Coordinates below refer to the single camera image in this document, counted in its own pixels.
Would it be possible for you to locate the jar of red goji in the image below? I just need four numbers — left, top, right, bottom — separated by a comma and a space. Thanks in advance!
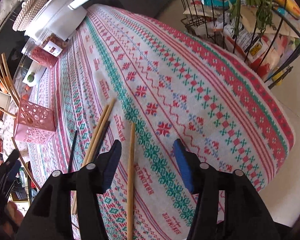
21, 38, 58, 69

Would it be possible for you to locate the small labelled spice jar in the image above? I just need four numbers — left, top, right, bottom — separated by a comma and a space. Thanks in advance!
40, 34, 68, 57

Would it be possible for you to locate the wooden chopstick long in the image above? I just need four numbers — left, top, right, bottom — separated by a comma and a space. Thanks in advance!
71, 105, 109, 215

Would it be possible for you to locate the woven basket lid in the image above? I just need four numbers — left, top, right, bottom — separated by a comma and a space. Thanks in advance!
12, 0, 47, 31

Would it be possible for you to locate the pink perforated utensil holder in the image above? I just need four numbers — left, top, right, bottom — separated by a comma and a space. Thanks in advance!
13, 99, 56, 145

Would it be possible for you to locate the black chopstick gold tip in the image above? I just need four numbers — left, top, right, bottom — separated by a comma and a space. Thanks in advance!
68, 130, 78, 173

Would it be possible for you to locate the patterned knit tablecloth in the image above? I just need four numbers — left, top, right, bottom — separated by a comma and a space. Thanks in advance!
28, 4, 295, 239

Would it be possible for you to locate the black wire storage rack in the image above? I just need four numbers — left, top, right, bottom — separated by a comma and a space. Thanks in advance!
181, 0, 300, 88

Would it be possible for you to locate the white pot with handle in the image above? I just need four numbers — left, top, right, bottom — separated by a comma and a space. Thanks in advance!
25, 0, 89, 41

